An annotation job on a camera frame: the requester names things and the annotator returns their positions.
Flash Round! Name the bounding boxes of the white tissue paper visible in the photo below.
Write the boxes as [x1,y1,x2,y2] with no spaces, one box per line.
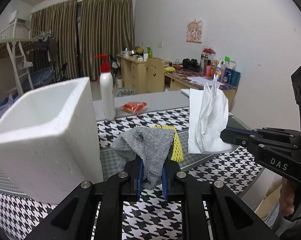
[188,76,237,154]

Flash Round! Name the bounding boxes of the white metal bunk bed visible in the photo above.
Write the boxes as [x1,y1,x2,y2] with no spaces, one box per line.
[0,17,60,104]

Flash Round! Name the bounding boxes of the white air conditioner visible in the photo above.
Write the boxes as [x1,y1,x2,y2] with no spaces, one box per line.
[9,10,26,24]

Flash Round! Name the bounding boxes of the black folding chair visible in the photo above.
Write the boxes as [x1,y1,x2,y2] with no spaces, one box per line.
[56,63,68,82]

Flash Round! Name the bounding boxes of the white styrofoam box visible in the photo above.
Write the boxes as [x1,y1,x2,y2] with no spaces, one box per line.
[0,77,103,204]

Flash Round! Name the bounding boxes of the brown curtains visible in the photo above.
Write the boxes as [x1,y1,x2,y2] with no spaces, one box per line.
[31,0,135,80]

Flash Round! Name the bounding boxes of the anime wall picture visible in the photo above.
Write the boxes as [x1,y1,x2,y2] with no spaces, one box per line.
[186,20,203,43]

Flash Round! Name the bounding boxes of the red lid thermos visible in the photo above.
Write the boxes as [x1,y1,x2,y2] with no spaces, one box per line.
[200,48,215,73]

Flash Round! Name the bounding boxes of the black headphones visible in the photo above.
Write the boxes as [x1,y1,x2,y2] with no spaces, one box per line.
[182,59,200,72]

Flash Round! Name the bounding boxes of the wooden smiley chair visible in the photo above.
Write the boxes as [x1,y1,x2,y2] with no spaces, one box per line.
[147,58,165,93]

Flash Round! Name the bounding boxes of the yellow sponge cloth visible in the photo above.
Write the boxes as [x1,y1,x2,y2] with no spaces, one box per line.
[153,125,184,163]

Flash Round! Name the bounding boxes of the blue toiletry bottles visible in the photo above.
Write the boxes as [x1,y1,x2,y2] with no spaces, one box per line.
[222,68,241,87]

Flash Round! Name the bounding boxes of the blue plaid blanket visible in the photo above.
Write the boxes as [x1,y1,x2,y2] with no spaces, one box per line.
[0,94,19,119]

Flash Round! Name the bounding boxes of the light wooden desk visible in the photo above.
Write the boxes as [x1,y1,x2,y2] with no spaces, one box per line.
[116,54,237,111]

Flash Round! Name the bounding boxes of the grey knitted cloth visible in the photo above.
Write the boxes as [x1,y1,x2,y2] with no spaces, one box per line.
[111,126,175,190]

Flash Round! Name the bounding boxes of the white red pump bottle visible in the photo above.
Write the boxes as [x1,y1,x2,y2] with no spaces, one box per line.
[95,54,116,120]

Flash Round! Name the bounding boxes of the person's hand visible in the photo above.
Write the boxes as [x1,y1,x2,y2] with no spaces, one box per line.
[278,178,295,217]

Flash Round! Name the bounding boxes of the houndstooth patterned mat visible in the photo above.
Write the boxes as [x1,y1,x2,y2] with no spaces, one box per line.
[0,107,263,239]

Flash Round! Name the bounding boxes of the green spray bottle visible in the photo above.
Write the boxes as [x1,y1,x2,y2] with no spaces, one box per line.
[147,47,153,58]

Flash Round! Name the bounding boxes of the orange snack packet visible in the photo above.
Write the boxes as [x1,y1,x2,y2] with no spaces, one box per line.
[122,102,147,113]

